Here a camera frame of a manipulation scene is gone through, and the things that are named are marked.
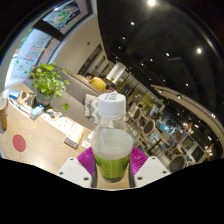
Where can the white paper leaflets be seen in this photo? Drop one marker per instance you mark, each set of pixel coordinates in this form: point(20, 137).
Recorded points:
point(86, 143)

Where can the brown paper cup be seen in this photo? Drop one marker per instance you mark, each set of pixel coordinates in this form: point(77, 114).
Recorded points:
point(3, 115)

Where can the green potted plant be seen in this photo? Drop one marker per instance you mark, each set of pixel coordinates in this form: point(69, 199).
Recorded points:
point(48, 81)

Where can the printed paper sheet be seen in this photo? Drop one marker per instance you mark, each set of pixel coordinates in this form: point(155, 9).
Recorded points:
point(60, 122)

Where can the group of wooden dining chairs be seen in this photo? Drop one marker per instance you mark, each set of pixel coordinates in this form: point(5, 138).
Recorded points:
point(148, 128)

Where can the pale blue tissue pack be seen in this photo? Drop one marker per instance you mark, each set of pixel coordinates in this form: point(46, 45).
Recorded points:
point(36, 112)

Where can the grey curved sofa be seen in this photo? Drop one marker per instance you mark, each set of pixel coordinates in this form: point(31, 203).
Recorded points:
point(75, 96)

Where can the person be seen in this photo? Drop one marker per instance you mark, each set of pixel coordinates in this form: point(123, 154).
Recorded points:
point(97, 84)
point(111, 88)

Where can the flat round red coaster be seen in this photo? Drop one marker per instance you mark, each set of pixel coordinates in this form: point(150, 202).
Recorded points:
point(19, 143)

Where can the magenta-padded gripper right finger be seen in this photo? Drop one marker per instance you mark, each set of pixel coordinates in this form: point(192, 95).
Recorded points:
point(151, 170)

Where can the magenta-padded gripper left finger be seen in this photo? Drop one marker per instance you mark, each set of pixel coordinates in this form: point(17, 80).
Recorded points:
point(73, 171)

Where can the clear bottle with green label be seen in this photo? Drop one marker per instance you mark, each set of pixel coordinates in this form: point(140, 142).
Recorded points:
point(111, 146)

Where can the group of ceiling spotlights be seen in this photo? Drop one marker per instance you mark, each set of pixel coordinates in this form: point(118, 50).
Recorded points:
point(151, 2)

